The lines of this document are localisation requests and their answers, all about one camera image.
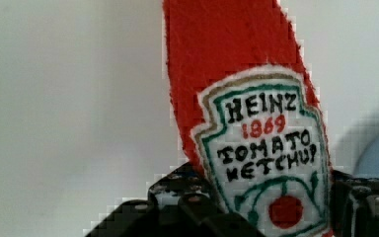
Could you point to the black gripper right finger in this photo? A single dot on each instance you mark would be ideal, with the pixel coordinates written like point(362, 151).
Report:
point(354, 206)

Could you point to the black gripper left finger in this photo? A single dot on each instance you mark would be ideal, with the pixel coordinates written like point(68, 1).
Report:
point(182, 204)

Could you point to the red felt ketchup bottle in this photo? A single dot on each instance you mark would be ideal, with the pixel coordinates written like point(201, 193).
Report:
point(247, 113)

